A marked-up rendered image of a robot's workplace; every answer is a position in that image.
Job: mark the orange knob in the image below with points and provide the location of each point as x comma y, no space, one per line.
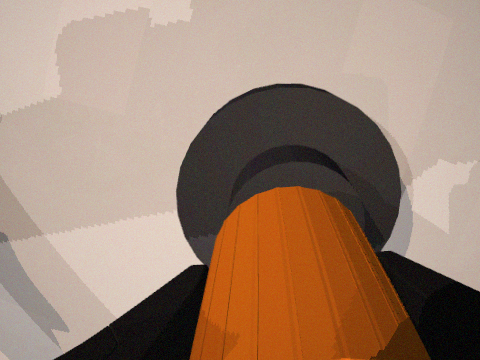
293,277

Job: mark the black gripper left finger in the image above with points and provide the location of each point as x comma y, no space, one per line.
161,327

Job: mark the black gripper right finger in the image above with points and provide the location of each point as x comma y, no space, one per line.
445,312

